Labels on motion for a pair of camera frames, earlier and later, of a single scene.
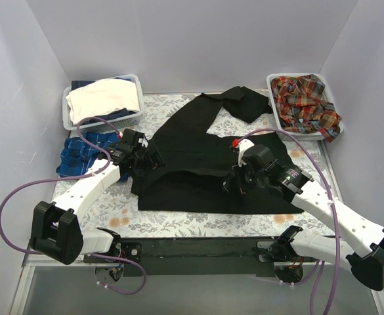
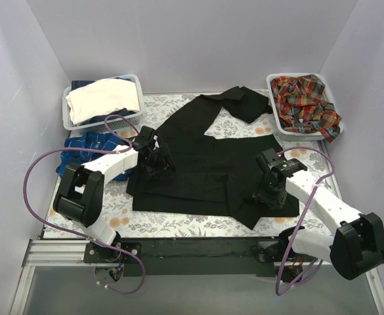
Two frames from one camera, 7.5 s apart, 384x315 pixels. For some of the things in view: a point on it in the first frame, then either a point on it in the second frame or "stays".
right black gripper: (238, 179) -> (270, 195)
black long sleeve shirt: (195, 167) stays
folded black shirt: (246, 104) stays
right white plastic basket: (329, 93) stays
